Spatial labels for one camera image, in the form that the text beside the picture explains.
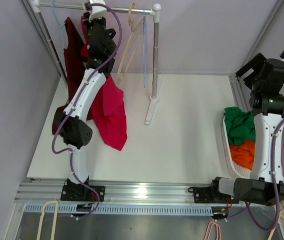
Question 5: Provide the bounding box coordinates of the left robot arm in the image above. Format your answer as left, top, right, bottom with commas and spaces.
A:
54, 17, 117, 203

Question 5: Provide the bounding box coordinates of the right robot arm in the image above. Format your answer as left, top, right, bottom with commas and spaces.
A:
190, 51, 284, 207

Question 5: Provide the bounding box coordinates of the pink t-shirt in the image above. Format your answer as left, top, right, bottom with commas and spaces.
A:
80, 16, 128, 152

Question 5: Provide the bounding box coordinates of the maroon t-shirt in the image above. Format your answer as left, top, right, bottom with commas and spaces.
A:
51, 16, 95, 135

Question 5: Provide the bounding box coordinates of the orange t-shirt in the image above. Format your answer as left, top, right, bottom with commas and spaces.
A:
230, 140, 255, 170

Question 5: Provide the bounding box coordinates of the beige hanger of green shirt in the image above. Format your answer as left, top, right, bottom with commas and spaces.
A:
117, 2, 143, 84

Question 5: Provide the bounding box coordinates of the beige hanger bottom left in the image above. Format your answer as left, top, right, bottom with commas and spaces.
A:
36, 199, 59, 240

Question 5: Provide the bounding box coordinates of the pink hanger bottom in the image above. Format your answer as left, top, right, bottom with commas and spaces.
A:
205, 221, 222, 240

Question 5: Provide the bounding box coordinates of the white metal clothes rack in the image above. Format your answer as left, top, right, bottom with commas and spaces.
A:
30, 0, 162, 125

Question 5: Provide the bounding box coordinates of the white laundry basket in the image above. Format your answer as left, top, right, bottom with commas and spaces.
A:
221, 117, 251, 179

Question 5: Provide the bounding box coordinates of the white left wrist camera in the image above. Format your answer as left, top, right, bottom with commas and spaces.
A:
82, 0, 107, 22

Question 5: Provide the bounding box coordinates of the green t-shirt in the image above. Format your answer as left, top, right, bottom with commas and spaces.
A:
224, 106, 256, 146

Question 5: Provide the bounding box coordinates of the blue hanger of maroon shirt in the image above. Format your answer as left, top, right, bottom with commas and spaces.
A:
50, 0, 66, 49

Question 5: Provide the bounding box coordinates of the aluminium mounting rail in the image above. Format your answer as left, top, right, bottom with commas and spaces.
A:
14, 181, 284, 205

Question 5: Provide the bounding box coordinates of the slotted cable duct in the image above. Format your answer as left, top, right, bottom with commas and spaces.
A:
24, 203, 216, 216

